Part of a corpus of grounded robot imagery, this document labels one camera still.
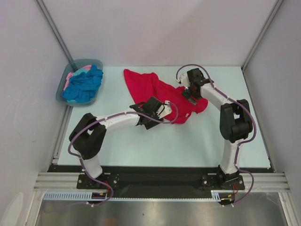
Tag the right aluminium corner post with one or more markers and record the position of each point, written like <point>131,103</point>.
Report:
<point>267,24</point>

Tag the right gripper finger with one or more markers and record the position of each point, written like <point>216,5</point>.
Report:
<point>193,100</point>
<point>186,93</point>

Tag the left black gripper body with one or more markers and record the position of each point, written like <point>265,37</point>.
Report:
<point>153,120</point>

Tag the light teal t shirt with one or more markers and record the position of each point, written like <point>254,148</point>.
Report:
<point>76,73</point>

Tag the aluminium front rail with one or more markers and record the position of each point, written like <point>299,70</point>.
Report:
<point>258,182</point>

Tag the aluminium corner post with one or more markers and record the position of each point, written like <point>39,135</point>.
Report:
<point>267,24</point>
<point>53,28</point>

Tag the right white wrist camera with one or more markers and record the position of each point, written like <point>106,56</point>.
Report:
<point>183,80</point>

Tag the pink t shirt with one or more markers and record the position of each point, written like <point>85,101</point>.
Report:
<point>88,67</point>

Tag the slotted cable duct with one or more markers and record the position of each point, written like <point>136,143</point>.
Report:
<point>98,196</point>

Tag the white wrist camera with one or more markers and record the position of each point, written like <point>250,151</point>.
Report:
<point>183,80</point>
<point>164,110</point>

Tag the red t shirt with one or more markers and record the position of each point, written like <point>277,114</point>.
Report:
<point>143,86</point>

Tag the blue t shirt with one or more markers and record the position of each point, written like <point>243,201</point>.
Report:
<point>85,86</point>

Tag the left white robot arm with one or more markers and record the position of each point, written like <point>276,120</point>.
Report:
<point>88,136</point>

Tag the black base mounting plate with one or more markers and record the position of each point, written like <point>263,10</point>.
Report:
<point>187,192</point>

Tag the translucent blue plastic basket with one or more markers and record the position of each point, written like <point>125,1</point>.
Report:
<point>72,67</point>

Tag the left aluminium corner post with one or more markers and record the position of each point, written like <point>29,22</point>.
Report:
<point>53,28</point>

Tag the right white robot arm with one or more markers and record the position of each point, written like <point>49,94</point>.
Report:
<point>236,121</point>

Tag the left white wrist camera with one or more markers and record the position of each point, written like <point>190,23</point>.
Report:
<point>164,110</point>

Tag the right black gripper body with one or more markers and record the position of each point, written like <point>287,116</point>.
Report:
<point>189,93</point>

